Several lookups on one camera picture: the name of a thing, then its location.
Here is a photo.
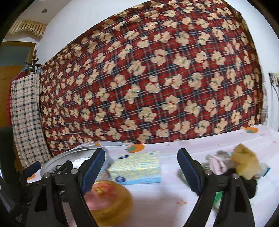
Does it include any yellow blue tissue pack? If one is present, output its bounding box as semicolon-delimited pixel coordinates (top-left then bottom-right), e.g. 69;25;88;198
108;151;162;184

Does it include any pink cloth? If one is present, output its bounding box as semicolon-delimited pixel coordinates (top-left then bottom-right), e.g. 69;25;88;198
204;155;230;175

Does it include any gold fringed curtain valance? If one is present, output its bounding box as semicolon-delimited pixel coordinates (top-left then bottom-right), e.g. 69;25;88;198
7;19;47;37

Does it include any white persimmon print tablecloth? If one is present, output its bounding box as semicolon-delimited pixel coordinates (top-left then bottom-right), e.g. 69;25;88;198
27;124;279;227

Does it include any red plaid teddy bear blanket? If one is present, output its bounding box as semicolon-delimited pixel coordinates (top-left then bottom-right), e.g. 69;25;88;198
40;1;263;156

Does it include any yellow lid with red picture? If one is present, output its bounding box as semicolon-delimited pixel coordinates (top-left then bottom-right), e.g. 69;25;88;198
84;180;133;226

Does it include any clear plastic storage jar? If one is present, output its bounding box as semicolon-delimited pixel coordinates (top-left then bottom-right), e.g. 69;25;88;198
40;145;113;181

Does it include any black fabric item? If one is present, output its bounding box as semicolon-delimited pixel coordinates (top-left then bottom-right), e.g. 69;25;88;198
223;168;257;199

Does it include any yellow sponge cloth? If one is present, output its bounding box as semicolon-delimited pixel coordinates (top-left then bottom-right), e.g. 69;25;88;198
230;144;260;180

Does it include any wall power socket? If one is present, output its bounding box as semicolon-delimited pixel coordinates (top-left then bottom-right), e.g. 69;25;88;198
269;73;279;87

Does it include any beige green checked cloth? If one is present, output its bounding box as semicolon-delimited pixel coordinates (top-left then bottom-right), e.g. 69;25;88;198
10;73;52;168

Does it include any white knit work glove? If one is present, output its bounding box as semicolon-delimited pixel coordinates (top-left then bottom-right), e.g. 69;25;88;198
254;163;270;178

